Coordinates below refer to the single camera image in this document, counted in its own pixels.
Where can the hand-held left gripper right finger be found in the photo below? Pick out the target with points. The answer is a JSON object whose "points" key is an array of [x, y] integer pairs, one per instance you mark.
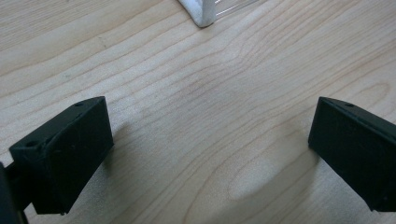
{"points": [[358, 155]]}

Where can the clear plastic bag white trim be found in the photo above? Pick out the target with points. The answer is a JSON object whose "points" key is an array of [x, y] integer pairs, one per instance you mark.
{"points": [[204, 12]]}

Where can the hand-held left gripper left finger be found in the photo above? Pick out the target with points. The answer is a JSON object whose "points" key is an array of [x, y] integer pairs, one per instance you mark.
{"points": [[65, 155]]}

